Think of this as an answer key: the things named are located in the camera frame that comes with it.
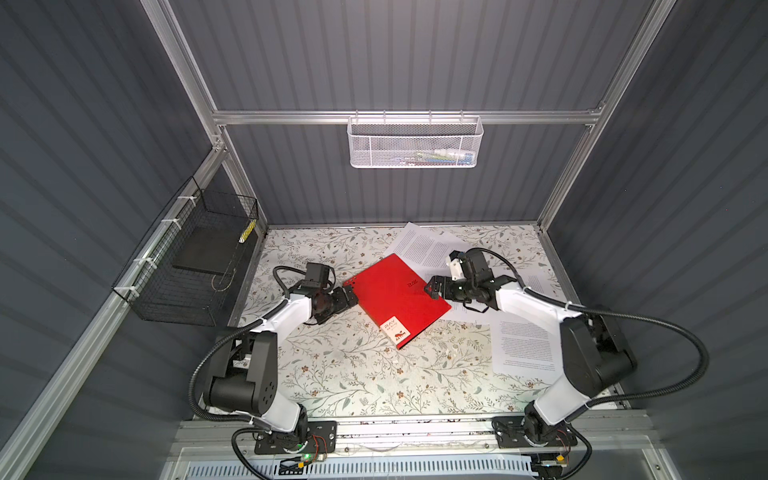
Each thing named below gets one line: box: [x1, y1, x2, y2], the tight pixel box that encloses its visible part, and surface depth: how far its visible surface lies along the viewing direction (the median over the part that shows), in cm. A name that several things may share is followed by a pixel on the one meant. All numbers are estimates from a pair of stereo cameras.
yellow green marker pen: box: [238, 219, 257, 243], surface depth 83 cm
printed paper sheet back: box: [384, 222, 469, 284], surface depth 118 cm
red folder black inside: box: [344, 253, 452, 349], surface depth 104 cm
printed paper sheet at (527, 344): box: [490, 311, 564, 384], surface depth 88 cm
